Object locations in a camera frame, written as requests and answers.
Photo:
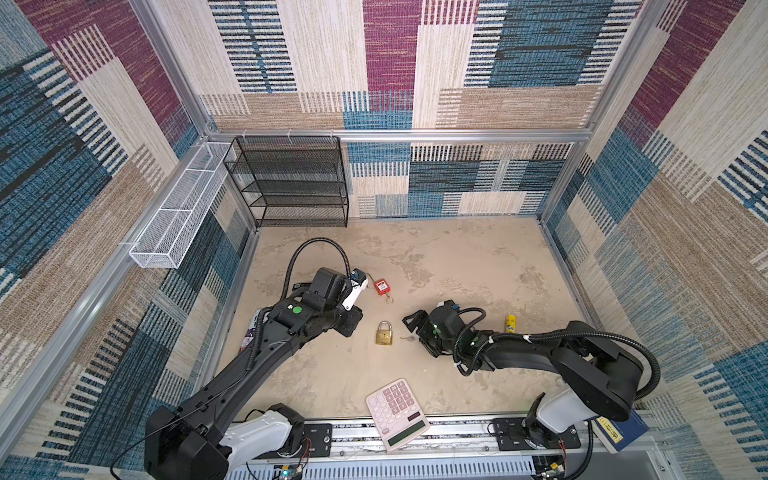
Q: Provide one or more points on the pink calculator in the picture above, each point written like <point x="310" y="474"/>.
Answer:
<point x="397" y="415"/>

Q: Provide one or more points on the white wire mesh basket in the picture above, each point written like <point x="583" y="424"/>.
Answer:
<point x="165" y="241"/>

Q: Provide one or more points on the black wire shelf rack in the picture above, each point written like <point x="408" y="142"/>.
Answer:
<point x="291" y="182"/>

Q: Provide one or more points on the dark blue hardcover book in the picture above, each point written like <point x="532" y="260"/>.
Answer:
<point x="615" y="436"/>

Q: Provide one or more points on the treehouse paperback book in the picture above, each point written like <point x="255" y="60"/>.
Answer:
<point x="252" y="332"/>

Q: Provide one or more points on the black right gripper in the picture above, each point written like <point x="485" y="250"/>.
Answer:
<point x="419" y="316"/>

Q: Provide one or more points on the red safety padlock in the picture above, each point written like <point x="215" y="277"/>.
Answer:
<point x="383" y="289"/>

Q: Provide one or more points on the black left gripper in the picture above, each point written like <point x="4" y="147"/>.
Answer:
<point x="352" y="318"/>

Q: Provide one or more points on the brass padlock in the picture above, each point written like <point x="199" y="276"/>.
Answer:
<point x="384" y="334"/>

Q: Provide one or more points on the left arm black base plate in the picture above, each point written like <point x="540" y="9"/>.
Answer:
<point x="312" y="440"/>

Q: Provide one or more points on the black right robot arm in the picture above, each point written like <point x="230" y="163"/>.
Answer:
<point x="603" y="375"/>

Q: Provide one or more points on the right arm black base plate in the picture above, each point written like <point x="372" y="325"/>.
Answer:
<point x="514" y="434"/>

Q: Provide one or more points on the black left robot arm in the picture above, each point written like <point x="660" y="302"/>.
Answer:
<point x="187" y="442"/>

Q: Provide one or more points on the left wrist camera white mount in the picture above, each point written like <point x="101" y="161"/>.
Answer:
<point x="358" y="283"/>

